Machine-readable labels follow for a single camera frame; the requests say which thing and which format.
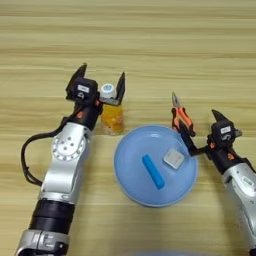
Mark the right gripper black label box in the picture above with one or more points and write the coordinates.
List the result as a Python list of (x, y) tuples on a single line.
[(224, 131)]

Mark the orange juice bottle white cap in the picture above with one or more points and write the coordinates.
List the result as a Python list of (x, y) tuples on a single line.
[(112, 120)]

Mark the blue rectangular bar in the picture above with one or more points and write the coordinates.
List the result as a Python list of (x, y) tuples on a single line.
[(153, 171)]

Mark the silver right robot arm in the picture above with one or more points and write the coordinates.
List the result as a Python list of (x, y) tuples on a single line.
[(241, 186)]

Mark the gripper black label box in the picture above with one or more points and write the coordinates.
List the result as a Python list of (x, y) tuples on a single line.
[(224, 131), (85, 89)]

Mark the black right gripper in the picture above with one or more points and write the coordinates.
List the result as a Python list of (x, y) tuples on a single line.
[(225, 156)]

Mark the small silver square block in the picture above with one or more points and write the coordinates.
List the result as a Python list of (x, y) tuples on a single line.
[(173, 158)]

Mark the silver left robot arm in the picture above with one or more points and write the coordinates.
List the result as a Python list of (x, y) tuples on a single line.
[(65, 166)]

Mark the round blue plate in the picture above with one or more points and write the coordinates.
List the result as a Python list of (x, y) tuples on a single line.
[(133, 173)]

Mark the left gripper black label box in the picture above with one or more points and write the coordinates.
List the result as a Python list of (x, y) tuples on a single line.
[(85, 89)]

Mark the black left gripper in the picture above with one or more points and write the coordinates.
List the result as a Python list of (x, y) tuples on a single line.
[(86, 115)]

